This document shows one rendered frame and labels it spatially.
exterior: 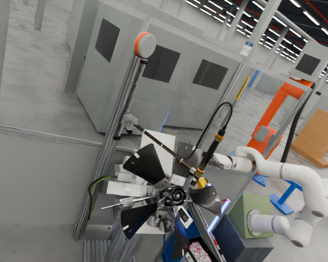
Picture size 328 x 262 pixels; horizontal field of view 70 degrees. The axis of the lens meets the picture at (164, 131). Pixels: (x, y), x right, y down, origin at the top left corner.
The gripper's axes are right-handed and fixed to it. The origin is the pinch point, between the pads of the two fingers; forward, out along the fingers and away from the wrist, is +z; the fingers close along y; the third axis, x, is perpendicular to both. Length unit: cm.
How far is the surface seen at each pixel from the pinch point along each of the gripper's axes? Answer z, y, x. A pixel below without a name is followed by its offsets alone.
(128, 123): 37, 46, -11
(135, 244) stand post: 12, 8, -88
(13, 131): 108, 71, -50
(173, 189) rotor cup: 13.4, -3.4, -23.0
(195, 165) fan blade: -2.2, 9.5, -12.1
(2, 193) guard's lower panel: 109, 70, -110
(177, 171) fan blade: 7.2, 10.2, -19.5
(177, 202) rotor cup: 9.2, -7.5, -29.2
